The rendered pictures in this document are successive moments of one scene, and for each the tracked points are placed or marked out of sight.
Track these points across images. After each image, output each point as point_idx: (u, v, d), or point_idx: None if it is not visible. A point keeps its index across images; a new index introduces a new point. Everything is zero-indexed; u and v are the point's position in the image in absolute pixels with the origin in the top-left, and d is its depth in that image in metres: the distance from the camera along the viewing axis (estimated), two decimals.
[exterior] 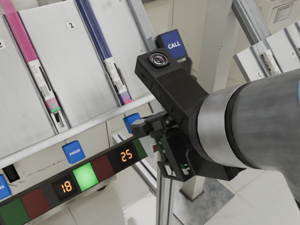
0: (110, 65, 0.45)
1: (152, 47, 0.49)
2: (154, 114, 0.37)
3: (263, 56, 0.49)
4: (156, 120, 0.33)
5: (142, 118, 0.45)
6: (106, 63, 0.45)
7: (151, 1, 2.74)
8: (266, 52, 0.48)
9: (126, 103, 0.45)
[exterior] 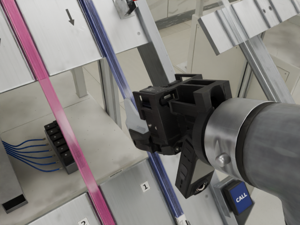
0: (182, 223, 0.47)
1: (218, 195, 0.50)
2: None
3: None
4: None
5: None
6: (179, 222, 0.46)
7: (163, 28, 2.76)
8: None
9: None
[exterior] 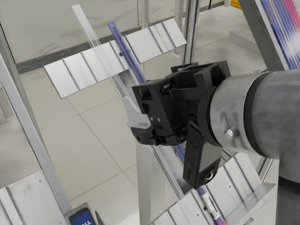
0: (206, 199, 0.61)
1: (67, 222, 0.56)
2: None
3: None
4: None
5: None
6: (204, 198, 0.61)
7: None
8: None
9: None
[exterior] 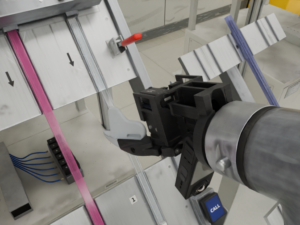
0: None
1: (195, 206, 0.59)
2: None
3: None
4: None
5: None
6: None
7: (160, 35, 2.85)
8: None
9: None
